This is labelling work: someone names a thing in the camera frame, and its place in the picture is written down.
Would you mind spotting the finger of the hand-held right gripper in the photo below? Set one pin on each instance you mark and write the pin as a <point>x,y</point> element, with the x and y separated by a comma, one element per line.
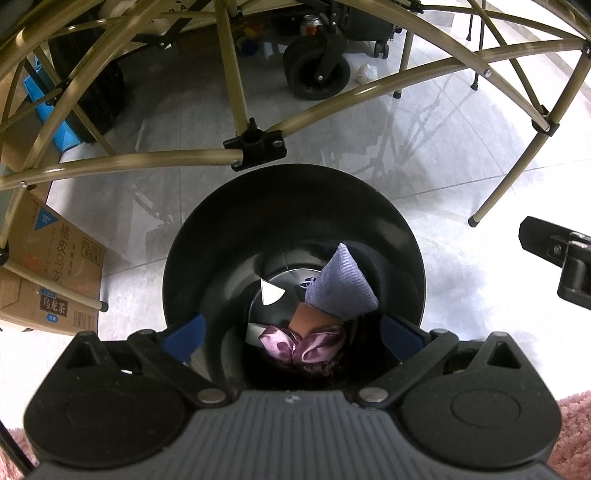
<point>554,244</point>

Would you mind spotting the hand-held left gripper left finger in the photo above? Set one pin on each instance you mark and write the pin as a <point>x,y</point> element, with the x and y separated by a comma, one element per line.
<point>187,336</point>

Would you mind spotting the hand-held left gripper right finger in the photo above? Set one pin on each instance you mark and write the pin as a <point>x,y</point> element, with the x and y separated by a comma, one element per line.
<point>402,339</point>

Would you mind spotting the lavender cloth pouch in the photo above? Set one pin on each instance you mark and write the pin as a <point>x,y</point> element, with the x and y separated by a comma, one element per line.
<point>341,281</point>

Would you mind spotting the white wedge sponge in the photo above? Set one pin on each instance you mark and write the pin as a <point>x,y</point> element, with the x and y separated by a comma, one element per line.
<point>270,291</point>

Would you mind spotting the pink and yellow sponge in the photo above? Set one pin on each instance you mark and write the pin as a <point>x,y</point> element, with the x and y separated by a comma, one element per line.
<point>309,321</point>

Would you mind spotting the pink satin scrunchie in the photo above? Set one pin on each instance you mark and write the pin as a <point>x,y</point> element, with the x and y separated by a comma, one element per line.
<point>300,348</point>

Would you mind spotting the black round bin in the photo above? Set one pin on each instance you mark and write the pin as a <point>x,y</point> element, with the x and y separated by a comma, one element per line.
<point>295,207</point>

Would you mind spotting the printed brown cardboard box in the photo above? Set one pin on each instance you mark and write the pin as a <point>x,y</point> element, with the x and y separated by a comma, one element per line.
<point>51,277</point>

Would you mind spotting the pink shaggy rug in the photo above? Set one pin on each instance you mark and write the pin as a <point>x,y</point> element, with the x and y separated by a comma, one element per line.
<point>577,429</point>

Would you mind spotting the tan folding table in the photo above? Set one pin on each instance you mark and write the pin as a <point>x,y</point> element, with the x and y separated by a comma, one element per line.
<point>253,146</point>

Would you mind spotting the crumpled white tissue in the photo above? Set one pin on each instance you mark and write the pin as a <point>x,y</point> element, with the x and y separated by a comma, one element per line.
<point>366,74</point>

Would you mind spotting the light blue carton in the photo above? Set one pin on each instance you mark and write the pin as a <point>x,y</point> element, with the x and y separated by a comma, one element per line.
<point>51,115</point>

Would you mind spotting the black wagon wheel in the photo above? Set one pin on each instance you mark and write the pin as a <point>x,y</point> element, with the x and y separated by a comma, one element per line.
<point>92,83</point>
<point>295,69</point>

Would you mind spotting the small colourful toy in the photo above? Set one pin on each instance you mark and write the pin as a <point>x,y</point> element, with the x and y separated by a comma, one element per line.
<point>249,40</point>

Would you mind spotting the drink can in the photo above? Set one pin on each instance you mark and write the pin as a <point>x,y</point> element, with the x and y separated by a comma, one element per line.
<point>311,25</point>

